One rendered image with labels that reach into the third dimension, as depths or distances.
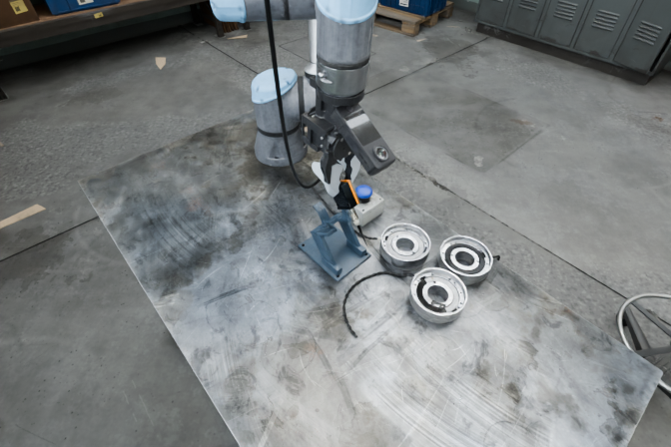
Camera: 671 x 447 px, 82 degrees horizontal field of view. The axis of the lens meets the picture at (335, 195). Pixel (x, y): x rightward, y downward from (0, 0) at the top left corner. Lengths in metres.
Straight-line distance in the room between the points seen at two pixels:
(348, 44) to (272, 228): 0.52
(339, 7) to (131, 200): 0.77
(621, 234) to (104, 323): 2.43
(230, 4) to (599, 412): 0.83
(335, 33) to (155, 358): 1.47
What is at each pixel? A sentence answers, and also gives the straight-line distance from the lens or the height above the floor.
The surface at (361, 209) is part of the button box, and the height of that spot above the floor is 0.84.
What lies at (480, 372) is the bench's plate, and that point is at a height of 0.80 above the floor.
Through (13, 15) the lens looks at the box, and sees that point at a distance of 3.84.
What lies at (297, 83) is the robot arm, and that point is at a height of 1.02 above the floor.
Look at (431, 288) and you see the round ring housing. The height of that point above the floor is 0.82.
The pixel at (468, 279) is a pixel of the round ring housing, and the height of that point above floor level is 0.83.
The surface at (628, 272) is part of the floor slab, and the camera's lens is 2.26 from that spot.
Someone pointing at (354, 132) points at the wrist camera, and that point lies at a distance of 0.57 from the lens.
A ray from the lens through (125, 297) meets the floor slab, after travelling 1.96.
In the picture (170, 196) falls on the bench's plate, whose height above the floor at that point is 0.80.
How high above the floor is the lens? 1.47
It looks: 43 degrees down
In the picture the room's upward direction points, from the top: straight up
